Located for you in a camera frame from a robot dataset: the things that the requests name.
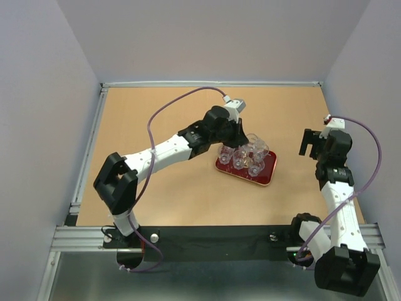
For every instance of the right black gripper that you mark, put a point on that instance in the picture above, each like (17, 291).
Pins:
(311, 137)

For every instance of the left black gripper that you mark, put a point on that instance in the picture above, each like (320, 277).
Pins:
(239, 137)

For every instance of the clear glass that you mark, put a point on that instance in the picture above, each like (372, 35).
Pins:
(258, 156)
(246, 150)
(239, 159)
(225, 154)
(256, 144)
(255, 168)

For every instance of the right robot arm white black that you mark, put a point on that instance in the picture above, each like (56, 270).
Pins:
(341, 258)

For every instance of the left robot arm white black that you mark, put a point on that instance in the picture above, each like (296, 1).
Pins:
(117, 181)

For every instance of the red lacquer tray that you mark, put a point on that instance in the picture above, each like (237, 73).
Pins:
(263, 178)

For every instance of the circuit board with leds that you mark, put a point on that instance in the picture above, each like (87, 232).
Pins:
(296, 256)

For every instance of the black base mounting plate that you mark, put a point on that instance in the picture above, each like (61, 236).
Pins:
(203, 243)

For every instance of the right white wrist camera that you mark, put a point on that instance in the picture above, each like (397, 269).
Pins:
(332, 123)

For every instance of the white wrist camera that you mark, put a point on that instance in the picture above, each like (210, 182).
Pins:
(234, 107)
(332, 123)

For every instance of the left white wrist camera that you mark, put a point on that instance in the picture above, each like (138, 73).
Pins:
(234, 107)

